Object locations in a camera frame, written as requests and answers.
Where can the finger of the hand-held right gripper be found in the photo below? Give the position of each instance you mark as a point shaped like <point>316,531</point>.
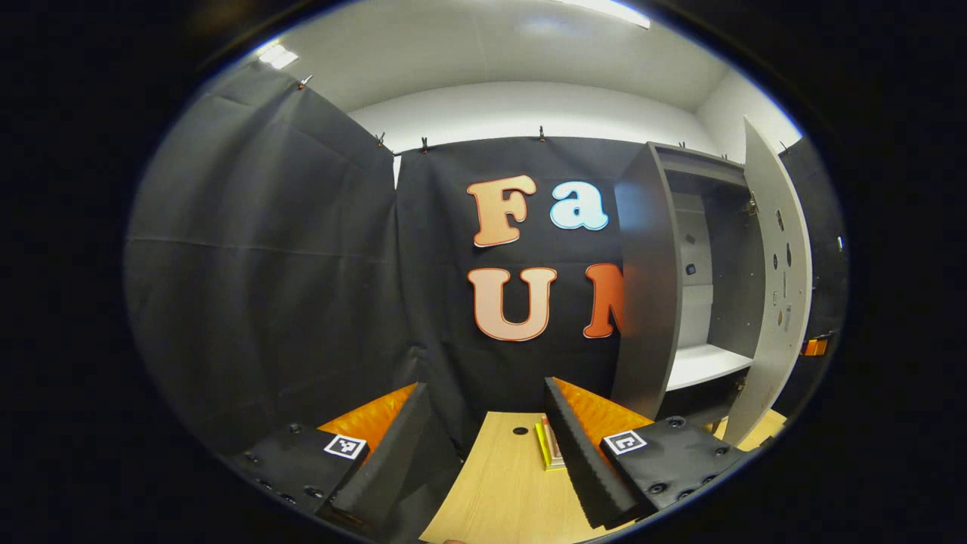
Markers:
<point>814,347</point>

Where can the small ceiling light panel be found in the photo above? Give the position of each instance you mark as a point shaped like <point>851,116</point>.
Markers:
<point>278,56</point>

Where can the yellow edged book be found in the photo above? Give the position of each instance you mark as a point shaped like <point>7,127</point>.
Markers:
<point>541,447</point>

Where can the row of cloth clips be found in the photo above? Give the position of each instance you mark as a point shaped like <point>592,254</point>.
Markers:
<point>304,80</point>

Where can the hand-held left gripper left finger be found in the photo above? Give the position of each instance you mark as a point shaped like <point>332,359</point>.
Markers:
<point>393,461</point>

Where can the white cabinet shelf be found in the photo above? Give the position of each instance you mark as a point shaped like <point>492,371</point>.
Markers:
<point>702,363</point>

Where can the beige cabinet door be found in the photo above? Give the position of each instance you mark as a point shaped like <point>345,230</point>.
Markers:
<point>801,227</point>

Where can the metal door hinge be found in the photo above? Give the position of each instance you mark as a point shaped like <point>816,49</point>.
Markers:
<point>752,204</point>

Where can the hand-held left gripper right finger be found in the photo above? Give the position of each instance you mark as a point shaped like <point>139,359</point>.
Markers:
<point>585,461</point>

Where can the black backdrop cloth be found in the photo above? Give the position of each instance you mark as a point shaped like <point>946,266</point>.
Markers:
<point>264,264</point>

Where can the grey cabinet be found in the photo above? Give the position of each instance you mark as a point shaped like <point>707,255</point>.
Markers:
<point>642,302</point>

